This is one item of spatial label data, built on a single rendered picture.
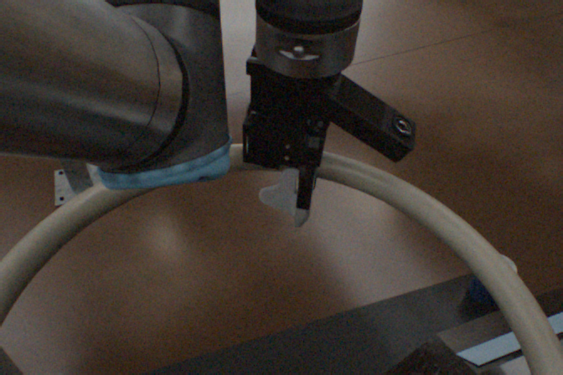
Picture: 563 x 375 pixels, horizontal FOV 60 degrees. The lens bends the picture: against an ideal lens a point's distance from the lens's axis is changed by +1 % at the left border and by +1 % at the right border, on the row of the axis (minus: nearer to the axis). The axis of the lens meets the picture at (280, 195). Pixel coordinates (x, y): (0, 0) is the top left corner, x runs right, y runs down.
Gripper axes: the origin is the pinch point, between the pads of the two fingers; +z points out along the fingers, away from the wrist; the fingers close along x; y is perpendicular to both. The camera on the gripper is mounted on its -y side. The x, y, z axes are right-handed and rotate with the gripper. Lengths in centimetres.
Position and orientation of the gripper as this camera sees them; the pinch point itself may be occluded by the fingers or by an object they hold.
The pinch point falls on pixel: (307, 203)
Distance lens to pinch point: 59.4
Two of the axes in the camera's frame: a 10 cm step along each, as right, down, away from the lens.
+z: -0.4, 6.7, 7.4
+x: -1.9, 7.2, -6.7
